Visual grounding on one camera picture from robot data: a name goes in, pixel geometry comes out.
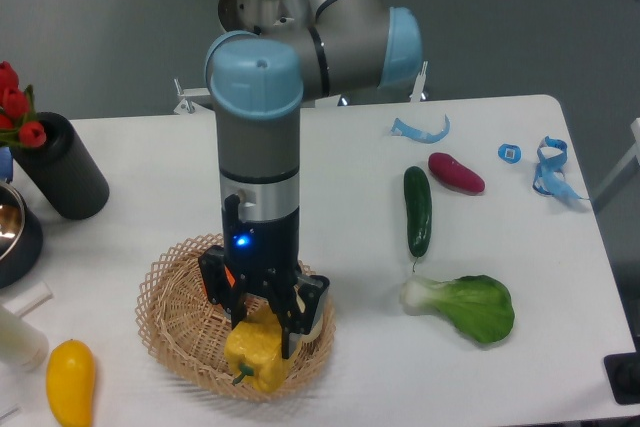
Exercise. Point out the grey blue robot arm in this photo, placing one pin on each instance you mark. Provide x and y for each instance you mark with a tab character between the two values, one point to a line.
273	56

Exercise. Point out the black device at table corner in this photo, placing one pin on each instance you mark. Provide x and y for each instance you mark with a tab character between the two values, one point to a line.
623	376

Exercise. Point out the green bok choy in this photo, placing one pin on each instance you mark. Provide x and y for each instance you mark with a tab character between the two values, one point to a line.
480	307

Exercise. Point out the red tulip bouquet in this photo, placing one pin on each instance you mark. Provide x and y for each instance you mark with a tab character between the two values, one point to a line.
20	127

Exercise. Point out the black cylindrical vase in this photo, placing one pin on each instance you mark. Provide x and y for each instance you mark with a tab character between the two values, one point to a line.
64	170

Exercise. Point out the white flat block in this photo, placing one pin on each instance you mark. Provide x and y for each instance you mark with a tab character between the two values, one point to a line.
28	300

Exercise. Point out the purple sweet potato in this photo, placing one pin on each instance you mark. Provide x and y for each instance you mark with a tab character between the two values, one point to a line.
455	175

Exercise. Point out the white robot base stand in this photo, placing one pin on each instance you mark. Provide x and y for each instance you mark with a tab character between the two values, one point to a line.
195	94

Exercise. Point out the woven wicker basket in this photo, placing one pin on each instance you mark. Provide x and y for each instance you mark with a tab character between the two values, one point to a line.
185	333

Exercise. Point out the tangled blue tape strip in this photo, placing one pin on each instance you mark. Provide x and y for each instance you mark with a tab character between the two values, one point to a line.
549	178

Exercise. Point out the yellow bell pepper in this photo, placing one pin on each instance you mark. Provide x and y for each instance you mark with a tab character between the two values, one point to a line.
253	351

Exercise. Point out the white chair frame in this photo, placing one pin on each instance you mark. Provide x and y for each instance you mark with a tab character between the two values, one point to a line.
620	175

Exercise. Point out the orange tangerine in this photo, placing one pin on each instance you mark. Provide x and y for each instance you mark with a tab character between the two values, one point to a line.
230	277

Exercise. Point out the curved blue tape strip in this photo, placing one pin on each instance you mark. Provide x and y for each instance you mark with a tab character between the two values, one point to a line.
400	128

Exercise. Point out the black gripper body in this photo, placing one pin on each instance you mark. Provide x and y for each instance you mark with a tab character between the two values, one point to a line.
256	250

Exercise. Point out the white plastic bottle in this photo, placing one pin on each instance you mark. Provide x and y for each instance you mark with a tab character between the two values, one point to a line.
22	345

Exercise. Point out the small blue tape roll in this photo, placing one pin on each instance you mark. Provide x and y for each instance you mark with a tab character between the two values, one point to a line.
510	153

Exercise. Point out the dark metal pot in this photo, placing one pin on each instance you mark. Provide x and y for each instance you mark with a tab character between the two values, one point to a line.
21	236

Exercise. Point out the yellow mango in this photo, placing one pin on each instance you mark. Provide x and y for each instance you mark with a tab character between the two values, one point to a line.
70	383

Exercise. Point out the green cucumber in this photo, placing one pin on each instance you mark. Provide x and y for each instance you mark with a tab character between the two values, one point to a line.
419	210

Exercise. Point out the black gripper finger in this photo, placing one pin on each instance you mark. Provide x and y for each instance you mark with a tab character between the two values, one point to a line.
281	297
217	290

